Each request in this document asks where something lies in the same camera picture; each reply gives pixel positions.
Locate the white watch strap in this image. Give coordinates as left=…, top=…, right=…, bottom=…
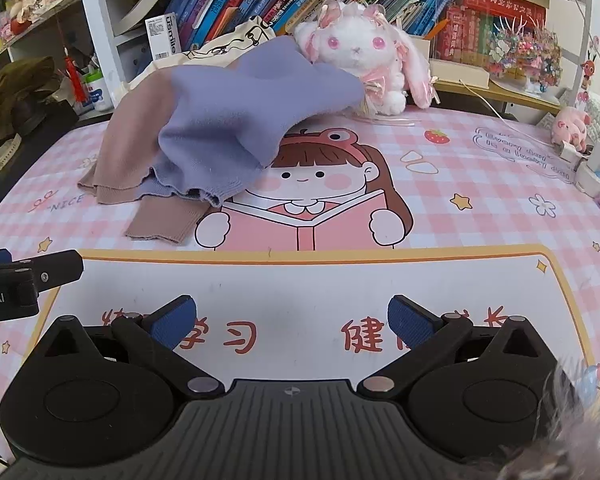
left=0, top=132, right=23, bottom=171

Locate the pink printed desk mat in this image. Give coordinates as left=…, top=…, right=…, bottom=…
left=0, top=105, right=600, bottom=461

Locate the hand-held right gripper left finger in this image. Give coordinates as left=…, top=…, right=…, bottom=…
left=42, top=295, right=226, bottom=399

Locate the white cable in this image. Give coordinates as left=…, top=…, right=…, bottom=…
left=459, top=78, right=566, bottom=147

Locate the deer wall sticker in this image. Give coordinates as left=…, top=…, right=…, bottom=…
left=577, top=50, right=600, bottom=106

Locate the cream cloth bag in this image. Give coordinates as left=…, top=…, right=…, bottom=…
left=115, top=22, right=278, bottom=96

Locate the colourful bead tree ornament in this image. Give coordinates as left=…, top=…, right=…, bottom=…
left=482, top=15, right=563, bottom=95

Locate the red tassel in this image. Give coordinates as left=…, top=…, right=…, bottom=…
left=62, top=47, right=88, bottom=103

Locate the flat white box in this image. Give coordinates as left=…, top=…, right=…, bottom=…
left=427, top=57, right=491, bottom=86

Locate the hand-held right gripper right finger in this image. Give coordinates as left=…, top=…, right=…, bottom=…
left=357, top=295, right=558, bottom=401

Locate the white bottle blue label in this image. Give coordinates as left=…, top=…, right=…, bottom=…
left=82, top=70, right=113, bottom=113

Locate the row of colourful books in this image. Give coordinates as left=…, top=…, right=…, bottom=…
left=165, top=0, right=456, bottom=53

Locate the white power strip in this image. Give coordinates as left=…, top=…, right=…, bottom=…
left=574, top=162, right=600, bottom=198

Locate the white bookshelf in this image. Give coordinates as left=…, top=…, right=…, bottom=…
left=75, top=0, right=588, bottom=111

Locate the white pink bunny plush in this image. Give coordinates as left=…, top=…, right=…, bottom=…
left=294, top=1, right=438, bottom=115

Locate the red boxed book set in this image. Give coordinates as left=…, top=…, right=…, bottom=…
left=437, top=0, right=548, bottom=68

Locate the dark olive cloth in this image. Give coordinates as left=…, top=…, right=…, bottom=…
left=0, top=57, right=63, bottom=148

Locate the small white plug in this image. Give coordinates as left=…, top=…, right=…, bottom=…
left=556, top=140, right=583, bottom=162

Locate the grey furry sleeve cuff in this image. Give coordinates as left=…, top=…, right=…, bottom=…
left=530, top=355, right=600, bottom=480

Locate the pink pig plush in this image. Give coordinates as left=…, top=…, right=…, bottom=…
left=551, top=106, right=592, bottom=153

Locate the white toothbrush box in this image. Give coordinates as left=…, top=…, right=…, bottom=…
left=145, top=12, right=182, bottom=60

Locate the purple and mauve sweater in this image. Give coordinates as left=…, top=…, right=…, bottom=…
left=77, top=35, right=366, bottom=247

